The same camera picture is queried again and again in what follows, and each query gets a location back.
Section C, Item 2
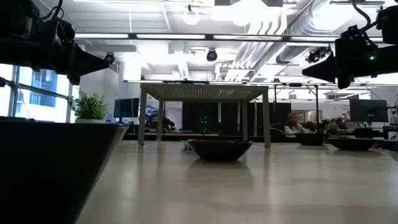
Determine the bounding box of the black bar with light strips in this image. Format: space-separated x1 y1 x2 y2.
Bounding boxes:
73 32 384 43

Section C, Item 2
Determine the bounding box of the small green desk plant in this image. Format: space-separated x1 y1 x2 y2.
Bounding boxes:
325 120 340 135

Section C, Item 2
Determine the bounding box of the black metal stand frame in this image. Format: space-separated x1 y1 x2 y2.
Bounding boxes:
272 82 320 138

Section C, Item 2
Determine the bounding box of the black computer monitor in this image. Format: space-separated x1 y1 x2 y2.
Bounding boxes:
349 98 389 124
113 98 140 124

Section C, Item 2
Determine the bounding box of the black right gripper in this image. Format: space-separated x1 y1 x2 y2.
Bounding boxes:
300 36 379 90

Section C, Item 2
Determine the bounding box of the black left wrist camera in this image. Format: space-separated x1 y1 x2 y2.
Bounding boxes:
45 18 76 44

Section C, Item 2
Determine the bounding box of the pale green perforated metal shelf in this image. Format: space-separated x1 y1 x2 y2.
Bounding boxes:
137 83 271 148

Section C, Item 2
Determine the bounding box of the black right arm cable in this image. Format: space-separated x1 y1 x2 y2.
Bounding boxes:
352 0 379 32

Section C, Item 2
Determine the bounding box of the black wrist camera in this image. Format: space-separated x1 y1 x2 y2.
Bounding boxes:
340 24 371 42
45 18 76 44

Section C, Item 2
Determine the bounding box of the small green potted plant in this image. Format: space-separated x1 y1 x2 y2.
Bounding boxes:
72 90 109 124

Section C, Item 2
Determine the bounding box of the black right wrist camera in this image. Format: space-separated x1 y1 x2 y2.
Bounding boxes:
340 24 371 42

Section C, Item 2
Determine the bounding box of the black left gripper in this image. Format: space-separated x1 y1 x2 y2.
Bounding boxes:
37 37 111 86

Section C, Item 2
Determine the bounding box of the wavy square black plate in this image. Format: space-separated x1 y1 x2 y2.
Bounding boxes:
0 116 130 224
295 132 326 146
326 137 379 152

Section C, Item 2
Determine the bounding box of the round wavy black plate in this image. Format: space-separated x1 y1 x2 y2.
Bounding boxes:
185 139 253 162

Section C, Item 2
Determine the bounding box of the person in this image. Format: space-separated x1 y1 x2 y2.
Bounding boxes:
284 112 312 135

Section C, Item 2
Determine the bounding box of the large office window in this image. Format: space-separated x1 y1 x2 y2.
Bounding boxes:
0 63 74 124

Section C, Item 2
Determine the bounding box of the round white pendant lamp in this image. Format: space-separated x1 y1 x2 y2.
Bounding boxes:
182 4 201 26

